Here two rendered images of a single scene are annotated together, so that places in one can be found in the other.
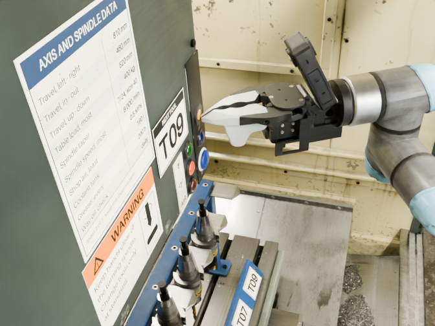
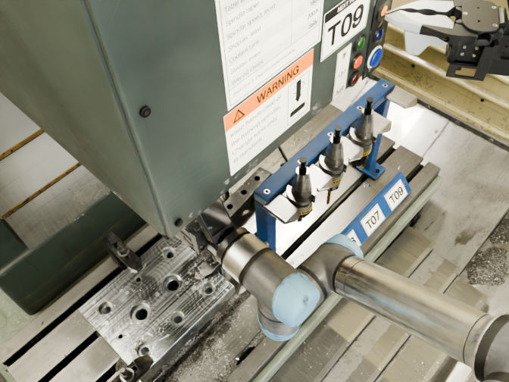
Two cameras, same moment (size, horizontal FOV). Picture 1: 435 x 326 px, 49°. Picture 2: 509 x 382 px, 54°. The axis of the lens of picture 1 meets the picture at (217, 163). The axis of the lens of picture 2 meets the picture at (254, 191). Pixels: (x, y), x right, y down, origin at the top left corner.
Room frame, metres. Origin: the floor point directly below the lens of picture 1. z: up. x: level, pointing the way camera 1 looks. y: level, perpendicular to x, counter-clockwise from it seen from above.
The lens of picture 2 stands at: (-0.05, -0.07, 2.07)
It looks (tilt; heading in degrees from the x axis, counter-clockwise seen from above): 54 degrees down; 27
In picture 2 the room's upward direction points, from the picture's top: 4 degrees counter-clockwise
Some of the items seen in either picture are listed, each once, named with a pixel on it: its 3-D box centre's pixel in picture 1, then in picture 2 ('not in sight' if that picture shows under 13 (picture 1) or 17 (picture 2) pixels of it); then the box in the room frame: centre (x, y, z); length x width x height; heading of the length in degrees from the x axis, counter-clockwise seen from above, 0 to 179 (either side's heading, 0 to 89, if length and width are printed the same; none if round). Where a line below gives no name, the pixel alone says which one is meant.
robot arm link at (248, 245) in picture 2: not in sight; (246, 255); (0.29, 0.12, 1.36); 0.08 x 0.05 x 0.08; 158
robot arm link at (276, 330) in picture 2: not in sight; (286, 305); (0.27, 0.05, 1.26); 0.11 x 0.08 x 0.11; 156
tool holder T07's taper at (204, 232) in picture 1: (203, 224); (365, 121); (0.75, 0.04, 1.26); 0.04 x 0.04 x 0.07
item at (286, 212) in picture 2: not in sight; (284, 210); (0.49, 0.13, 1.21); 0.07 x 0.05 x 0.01; 70
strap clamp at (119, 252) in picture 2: not in sight; (125, 257); (0.35, 0.51, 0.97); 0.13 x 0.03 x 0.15; 70
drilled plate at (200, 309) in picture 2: not in sight; (158, 302); (0.28, 0.38, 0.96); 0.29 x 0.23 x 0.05; 160
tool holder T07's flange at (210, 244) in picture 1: (205, 238); (363, 136); (0.75, 0.04, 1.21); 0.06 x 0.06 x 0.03
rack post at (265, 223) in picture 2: not in sight; (266, 235); (0.51, 0.19, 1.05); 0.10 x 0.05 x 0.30; 70
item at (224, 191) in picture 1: (226, 191); (403, 98); (0.90, -0.02, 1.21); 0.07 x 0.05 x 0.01; 70
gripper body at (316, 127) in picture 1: (302, 113); (494, 40); (0.60, -0.13, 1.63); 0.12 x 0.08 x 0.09; 100
